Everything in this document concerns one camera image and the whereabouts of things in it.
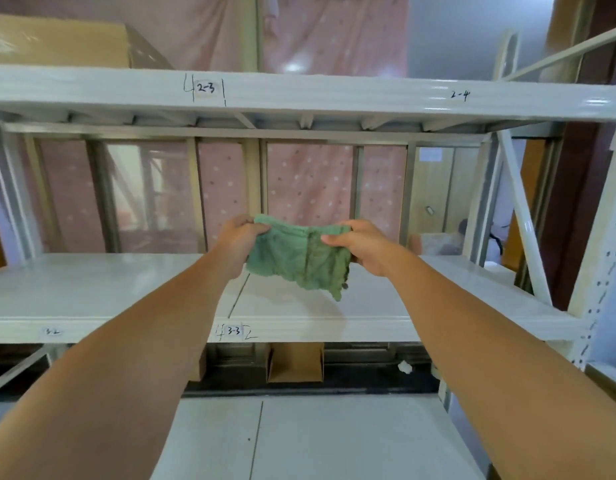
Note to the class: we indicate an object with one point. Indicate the person's left hand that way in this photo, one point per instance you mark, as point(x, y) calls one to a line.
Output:
point(235, 247)

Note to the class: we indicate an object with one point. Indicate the person's right hand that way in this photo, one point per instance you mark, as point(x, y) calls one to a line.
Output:
point(368, 247)

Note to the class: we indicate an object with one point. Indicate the light wooden wardrobe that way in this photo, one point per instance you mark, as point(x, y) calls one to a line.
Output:
point(438, 189)

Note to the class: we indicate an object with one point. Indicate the white paper sheet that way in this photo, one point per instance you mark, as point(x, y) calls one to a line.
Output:
point(430, 154)

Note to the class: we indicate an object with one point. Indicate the metal sliding window frame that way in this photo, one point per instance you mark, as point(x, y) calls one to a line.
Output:
point(253, 189)

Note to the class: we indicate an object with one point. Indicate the dark brown window surround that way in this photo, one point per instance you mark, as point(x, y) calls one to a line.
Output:
point(577, 194)

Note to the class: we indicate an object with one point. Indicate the person's left forearm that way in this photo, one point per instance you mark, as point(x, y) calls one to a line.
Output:
point(103, 384)

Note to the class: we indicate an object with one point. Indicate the person's right forearm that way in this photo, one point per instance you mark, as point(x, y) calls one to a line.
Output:
point(512, 384)

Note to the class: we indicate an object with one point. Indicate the open brown cardboard box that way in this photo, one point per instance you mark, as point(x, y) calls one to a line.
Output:
point(198, 364)
point(295, 363)

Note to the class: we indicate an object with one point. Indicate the white crumpled paper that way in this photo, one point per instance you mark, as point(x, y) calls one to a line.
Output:
point(405, 367)

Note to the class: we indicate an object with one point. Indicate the white metal shelving rack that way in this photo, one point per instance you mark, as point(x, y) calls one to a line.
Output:
point(138, 289)

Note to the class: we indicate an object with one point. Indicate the pink dotted curtain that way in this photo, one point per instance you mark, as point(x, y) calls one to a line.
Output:
point(308, 184)

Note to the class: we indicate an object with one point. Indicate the green cleaning cloth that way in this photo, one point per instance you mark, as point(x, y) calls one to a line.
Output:
point(298, 259)

